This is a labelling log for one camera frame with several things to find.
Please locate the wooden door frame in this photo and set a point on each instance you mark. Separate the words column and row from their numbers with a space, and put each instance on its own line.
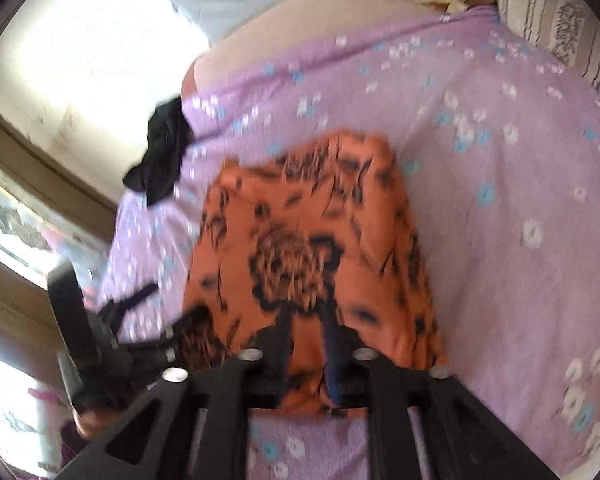
column 45, row 155

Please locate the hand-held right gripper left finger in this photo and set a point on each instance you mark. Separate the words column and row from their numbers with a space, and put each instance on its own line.
column 282, row 355

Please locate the purple floral bedsheet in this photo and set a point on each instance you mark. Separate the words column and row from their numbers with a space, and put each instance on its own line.
column 505, row 185

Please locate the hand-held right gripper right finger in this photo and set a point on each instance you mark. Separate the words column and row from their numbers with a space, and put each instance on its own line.
column 332, row 360

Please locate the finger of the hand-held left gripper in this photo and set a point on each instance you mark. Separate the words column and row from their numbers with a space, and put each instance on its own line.
column 165, row 345
column 130, row 299

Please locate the striped beige pillow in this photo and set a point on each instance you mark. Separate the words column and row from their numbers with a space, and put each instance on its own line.
column 565, row 15

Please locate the beige mattress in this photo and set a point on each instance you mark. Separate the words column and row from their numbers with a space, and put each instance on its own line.
column 290, row 35

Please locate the person's left hand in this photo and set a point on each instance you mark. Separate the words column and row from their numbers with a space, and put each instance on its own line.
column 92, row 422

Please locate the orange black patterned garment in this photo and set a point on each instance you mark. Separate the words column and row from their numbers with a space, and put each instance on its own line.
column 305, row 220

